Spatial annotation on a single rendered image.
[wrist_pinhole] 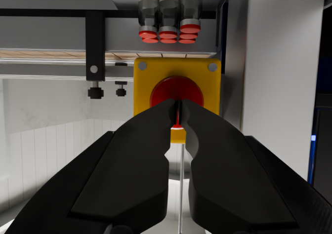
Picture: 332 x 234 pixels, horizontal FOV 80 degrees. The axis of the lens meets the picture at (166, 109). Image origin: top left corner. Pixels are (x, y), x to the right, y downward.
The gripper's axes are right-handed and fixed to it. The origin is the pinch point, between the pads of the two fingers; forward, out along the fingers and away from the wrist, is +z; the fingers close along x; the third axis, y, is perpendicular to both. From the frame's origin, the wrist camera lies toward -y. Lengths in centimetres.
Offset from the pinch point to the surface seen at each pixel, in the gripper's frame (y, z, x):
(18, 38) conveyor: -0.3, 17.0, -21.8
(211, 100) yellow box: 1.6, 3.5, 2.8
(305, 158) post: 6.1, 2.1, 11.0
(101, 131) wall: 243, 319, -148
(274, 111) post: 2.6, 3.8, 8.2
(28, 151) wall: 195, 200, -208
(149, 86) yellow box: 0.7, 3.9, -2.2
